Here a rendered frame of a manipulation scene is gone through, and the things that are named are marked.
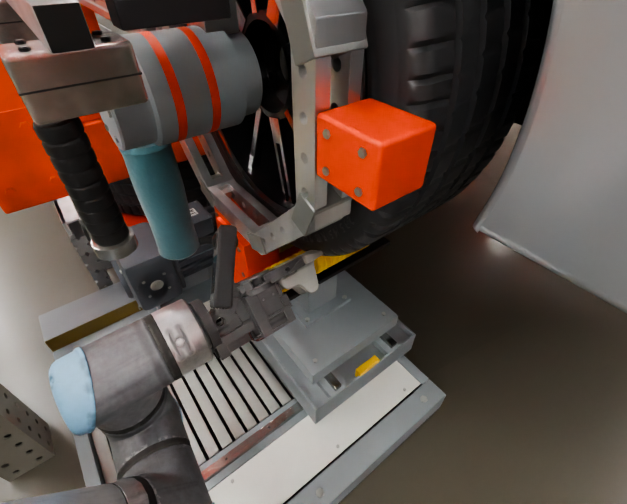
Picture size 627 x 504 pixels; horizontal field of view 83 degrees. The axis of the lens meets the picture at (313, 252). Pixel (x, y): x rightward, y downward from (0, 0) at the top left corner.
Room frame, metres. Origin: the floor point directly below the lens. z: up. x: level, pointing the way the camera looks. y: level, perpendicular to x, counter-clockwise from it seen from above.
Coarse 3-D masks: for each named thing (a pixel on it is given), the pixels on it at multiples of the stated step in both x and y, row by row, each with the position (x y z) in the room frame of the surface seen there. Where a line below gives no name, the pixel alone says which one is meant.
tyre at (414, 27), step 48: (384, 0) 0.40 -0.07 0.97; (432, 0) 0.39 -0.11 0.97; (480, 0) 0.43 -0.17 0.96; (528, 0) 0.48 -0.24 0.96; (384, 48) 0.40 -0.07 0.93; (432, 48) 0.37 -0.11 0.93; (480, 48) 0.42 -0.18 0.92; (528, 48) 0.47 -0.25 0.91; (384, 96) 0.39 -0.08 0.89; (432, 96) 0.37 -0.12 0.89; (480, 96) 0.42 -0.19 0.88; (432, 144) 0.37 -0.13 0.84; (480, 144) 0.45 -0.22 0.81; (432, 192) 0.41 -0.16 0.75; (336, 240) 0.44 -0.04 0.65
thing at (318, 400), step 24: (384, 336) 0.58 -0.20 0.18; (408, 336) 0.60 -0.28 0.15; (288, 360) 0.52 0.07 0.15; (360, 360) 0.52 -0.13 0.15; (384, 360) 0.52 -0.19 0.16; (288, 384) 0.47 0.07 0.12; (312, 384) 0.46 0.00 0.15; (336, 384) 0.44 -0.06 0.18; (360, 384) 0.47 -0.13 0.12; (312, 408) 0.39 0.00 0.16
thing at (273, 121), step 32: (256, 0) 0.64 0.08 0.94; (256, 32) 0.68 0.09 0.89; (288, 64) 0.57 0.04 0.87; (288, 96) 0.58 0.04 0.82; (224, 128) 0.76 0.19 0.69; (256, 128) 0.67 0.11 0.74; (288, 128) 0.61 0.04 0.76; (256, 160) 0.69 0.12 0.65; (288, 160) 0.59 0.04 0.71; (256, 192) 0.65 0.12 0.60; (288, 192) 0.59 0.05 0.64
